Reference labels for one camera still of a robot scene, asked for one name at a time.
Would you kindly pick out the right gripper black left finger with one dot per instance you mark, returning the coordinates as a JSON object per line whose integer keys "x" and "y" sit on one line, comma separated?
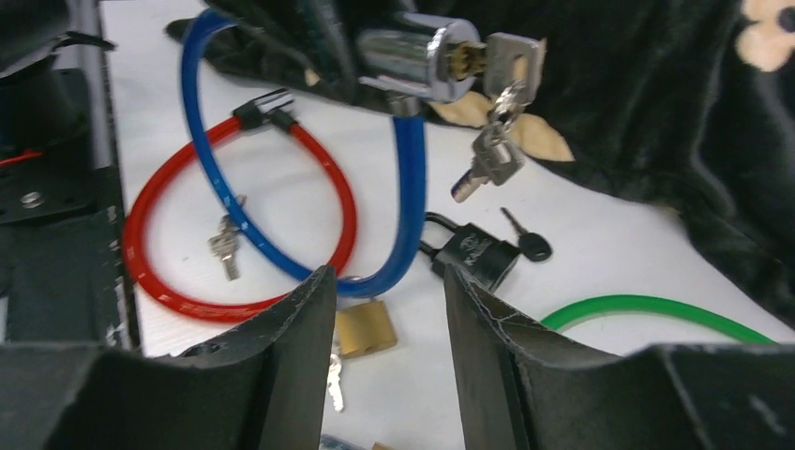
{"x": 260, "y": 385}

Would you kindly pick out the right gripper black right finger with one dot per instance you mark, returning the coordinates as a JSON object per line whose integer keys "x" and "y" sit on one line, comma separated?
{"x": 521, "y": 385}

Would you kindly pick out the small brass padlock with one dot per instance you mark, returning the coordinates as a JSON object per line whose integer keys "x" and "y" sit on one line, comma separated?
{"x": 365, "y": 329}

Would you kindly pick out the green cable lock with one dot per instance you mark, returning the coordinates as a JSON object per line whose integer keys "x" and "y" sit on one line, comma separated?
{"x": 583, "y": 310}

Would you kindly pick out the black Kajing padlock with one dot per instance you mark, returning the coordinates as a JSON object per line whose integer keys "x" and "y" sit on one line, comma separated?
{"x": 484, "y": 256}

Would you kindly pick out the black head padlock key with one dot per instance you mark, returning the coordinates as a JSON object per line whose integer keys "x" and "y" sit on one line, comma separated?
{"x": 532, "y": 245}

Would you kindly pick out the red lock keys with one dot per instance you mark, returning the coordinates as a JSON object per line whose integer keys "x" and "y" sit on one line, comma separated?
{"x": 224, "y": 246}

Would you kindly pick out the red cable lock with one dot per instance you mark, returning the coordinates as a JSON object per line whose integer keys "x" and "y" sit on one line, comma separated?
{"x": 268, "y": 109}

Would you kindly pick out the blue lock keys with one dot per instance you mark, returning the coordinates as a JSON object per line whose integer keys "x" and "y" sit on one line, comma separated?
{"x": 512, "y": 76}

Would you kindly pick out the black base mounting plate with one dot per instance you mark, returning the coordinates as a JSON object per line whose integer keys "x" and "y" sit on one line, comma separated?
{"x": 62, "y": 213}

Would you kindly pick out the black floral patterned cloth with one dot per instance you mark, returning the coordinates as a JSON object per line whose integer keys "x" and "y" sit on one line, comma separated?
{"x": 683, "y": 104}

